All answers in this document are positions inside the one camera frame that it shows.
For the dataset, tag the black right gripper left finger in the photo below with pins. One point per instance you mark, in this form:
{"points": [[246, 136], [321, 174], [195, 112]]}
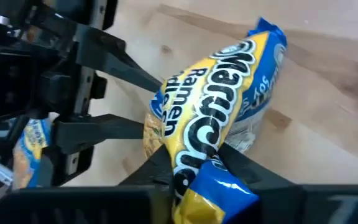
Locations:
{"points": [[89, 205]]}

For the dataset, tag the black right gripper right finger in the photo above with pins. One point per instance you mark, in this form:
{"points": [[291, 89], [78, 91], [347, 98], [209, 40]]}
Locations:
{"points": [[306, 205]]}

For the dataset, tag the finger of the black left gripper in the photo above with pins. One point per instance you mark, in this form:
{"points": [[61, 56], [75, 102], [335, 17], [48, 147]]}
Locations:
{"points": [[110, 56], [98, 130]]}

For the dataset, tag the blue soy sauce ramen packet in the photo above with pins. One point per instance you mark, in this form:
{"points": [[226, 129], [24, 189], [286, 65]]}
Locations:
{"points": [[213, 93], [31, 146]]}

